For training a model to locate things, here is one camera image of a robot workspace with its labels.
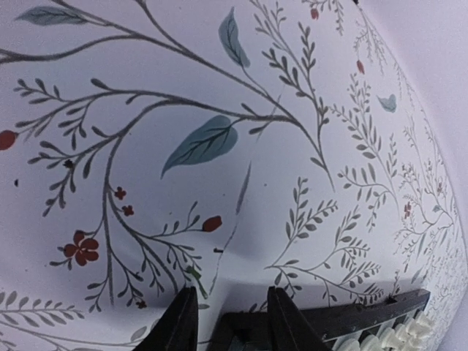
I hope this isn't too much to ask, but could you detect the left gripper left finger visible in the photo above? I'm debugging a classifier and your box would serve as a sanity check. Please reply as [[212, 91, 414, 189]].
[[134, 287, 199, 351]]

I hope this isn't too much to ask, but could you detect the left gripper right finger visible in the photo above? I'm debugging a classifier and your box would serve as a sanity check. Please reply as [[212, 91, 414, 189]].
[[267, 287, 329, 351]]

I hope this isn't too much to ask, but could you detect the black and grey chessboard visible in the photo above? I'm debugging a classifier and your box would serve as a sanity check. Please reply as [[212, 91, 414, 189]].
[[208, 290, 430, 350]]

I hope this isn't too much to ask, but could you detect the row of white chess pieces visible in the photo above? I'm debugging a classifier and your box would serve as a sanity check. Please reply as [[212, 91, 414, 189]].
[[333, 311, 435, 350]]

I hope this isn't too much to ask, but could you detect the floral patterned table mat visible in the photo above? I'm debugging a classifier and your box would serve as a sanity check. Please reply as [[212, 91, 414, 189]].
[[1, 1, 467, 350]]

